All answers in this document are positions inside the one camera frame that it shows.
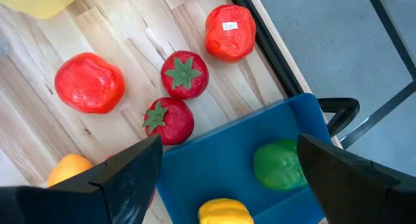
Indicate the large red toy tomato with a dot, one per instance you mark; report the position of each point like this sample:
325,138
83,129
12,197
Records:
89,84

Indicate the blue plastic bin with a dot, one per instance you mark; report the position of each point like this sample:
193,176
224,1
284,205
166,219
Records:
221,165

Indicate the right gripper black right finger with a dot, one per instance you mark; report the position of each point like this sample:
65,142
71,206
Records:
357,198

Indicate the red toy tomato green stem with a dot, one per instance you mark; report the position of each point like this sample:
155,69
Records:
191,87
172,123

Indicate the yellow toy bell pepper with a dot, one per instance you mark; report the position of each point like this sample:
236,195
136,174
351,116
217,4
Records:
224,212

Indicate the translucent yellow plastic bin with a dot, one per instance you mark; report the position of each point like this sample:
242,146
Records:
39,3

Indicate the black metal table frame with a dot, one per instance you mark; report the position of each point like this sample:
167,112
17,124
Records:
274,55

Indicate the yellow toy lemon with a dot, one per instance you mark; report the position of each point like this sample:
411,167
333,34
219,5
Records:
68,169

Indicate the green toy bell pepper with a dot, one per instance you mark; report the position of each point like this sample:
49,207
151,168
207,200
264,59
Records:
276,165

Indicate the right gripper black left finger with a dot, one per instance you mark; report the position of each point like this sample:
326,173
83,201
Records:
97,198

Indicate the red-orange stickered toy tomato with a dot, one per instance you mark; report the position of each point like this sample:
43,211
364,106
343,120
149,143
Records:
227,45

